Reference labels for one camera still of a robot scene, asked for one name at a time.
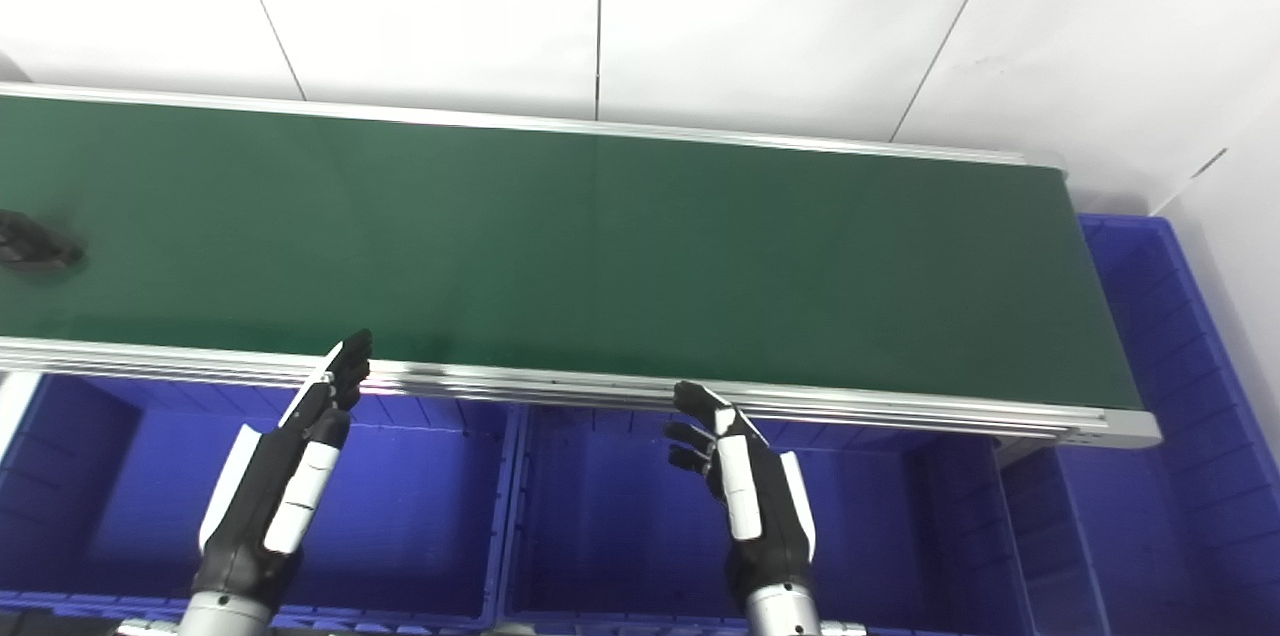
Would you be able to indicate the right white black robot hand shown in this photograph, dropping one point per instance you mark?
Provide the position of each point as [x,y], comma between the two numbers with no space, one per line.
[765,516]

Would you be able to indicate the green conveyor belt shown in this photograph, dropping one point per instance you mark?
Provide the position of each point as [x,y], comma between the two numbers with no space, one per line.
[600,386]
[600,246]

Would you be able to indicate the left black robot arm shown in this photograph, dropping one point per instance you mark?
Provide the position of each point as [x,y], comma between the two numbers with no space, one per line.
[225,616]

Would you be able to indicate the large blue plastic bin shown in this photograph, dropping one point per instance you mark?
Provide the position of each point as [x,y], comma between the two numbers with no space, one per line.
[1200,476]

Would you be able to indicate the black flanged metal part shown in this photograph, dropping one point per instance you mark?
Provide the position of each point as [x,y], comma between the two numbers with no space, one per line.
[30,244]

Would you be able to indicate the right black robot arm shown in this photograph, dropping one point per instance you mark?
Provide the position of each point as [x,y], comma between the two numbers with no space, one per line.
[785,613]

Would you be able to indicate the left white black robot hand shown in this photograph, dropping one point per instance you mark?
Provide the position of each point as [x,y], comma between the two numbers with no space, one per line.
[262,506]

